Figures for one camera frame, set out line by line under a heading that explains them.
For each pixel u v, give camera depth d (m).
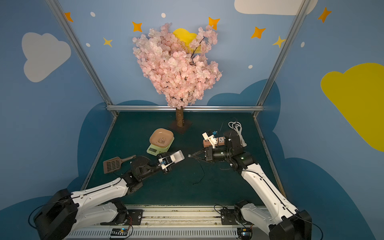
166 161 0.62
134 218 0.74
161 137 1.02
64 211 0.41
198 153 0.67
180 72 0.72
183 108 0.94
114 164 0.93
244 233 0.73
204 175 0.88
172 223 0.73
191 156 0.67
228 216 0.73
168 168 0.69
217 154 0.62
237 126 1.11
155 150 0.98
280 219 0.39
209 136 0.66
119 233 0.73
